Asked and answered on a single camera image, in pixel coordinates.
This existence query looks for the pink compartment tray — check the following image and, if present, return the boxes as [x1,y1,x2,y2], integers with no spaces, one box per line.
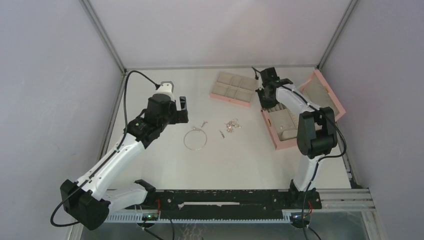
[210,72,258,107]

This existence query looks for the pink jewelry box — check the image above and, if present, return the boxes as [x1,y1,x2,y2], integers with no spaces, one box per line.
[261,69,346,150]

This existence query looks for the silver chain pile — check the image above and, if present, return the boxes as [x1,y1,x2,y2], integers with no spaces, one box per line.
[223,118,242,134]

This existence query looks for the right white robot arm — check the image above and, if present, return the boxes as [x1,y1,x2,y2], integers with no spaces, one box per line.
[253,67,338,208]

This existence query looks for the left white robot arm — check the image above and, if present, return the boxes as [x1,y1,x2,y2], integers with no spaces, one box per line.
[59,93,189,230]

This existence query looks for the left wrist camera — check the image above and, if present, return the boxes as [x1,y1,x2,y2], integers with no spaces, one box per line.
[156,81,175,101]

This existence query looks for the silver bangle ring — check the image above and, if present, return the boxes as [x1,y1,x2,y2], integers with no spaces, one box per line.
[183,128,208,152]

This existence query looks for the right black cable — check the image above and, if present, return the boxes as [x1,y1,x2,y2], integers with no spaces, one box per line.
[251,66,347,240]

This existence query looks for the black mounting rail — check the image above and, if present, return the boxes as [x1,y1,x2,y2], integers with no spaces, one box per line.
[127,189,322,216]

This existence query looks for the white slotted cable duct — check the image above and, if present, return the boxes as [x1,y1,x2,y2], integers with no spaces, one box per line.
[104,211,291,224]

